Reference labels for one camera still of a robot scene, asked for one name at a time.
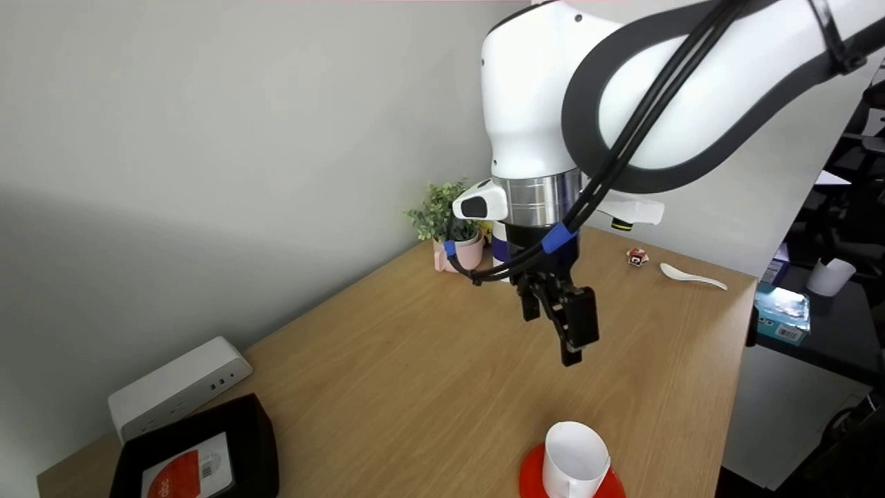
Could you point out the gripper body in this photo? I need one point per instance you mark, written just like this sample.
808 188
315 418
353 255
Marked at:
532 242

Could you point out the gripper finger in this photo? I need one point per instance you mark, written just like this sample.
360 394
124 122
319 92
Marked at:
579 318
529 297

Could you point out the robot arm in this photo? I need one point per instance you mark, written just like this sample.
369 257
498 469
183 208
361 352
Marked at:
532 83

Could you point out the white mug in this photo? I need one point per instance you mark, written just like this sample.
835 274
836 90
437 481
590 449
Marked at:
574 460

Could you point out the red side plate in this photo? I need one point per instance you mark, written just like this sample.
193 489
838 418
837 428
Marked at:
531 477

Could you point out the blue and white cup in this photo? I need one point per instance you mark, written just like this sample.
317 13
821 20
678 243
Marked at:
498 245

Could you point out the small red white toy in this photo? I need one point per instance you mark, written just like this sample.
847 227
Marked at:
637 257

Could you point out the potted green plant pink pot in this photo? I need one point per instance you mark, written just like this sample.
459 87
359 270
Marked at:
442 214

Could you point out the white spoon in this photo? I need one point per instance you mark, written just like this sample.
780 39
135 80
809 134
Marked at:
681 274

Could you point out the teal box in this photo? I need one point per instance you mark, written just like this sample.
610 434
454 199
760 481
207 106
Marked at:
781 315

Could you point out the white paper cup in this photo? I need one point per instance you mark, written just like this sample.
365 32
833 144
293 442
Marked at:
830 277

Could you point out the black desk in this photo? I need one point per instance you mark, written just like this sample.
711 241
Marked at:
843 332

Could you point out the black office chair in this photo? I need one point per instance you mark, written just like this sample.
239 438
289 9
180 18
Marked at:
850 214

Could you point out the black box with red label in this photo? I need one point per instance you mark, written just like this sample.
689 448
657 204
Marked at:
207 449

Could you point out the white power strip box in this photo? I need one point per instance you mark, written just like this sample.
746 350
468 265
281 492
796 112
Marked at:
173 387

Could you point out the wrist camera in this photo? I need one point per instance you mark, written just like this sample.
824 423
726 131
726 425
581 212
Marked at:
636 209

